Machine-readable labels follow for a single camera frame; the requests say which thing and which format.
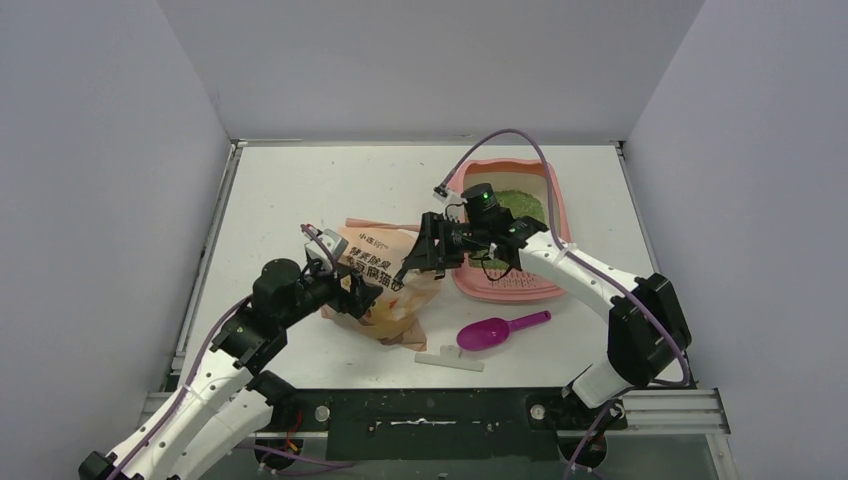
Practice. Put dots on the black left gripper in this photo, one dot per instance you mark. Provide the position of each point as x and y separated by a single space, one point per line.
357 298

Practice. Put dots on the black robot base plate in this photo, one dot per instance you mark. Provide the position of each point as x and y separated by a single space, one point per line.
535 423

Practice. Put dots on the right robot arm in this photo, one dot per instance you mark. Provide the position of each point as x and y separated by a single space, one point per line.
646 326

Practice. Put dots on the beige cat litter bag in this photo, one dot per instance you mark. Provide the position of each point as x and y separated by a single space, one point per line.
376 250

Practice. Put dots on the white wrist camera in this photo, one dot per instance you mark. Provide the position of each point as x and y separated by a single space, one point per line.
325 245
447 196

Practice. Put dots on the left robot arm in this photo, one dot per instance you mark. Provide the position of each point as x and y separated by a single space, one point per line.
228 393

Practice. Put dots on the white bag clip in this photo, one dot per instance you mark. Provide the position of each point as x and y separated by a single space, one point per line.
451 358

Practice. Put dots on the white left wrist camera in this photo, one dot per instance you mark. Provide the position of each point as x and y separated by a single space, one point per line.
325 245

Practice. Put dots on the purple litter scoop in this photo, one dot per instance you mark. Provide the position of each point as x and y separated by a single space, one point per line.
494 331

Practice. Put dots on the pink litter box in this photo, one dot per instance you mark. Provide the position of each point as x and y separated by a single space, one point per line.
530 176

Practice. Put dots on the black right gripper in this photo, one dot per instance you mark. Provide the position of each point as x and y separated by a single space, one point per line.
436 244

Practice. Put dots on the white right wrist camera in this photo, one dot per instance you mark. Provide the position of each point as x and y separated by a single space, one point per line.
447 196

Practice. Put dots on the green cat litter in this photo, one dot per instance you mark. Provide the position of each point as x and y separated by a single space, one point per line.
520 204

